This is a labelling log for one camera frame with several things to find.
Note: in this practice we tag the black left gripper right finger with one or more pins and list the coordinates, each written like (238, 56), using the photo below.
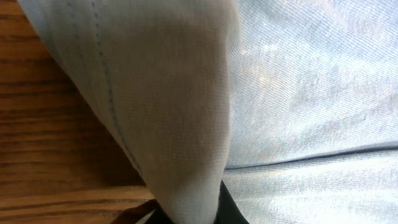
(228, 212)

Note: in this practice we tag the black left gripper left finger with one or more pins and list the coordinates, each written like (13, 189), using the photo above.
(149, 212)

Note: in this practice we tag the light blue printed t-shirt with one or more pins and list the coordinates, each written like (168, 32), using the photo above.
(292, 104)

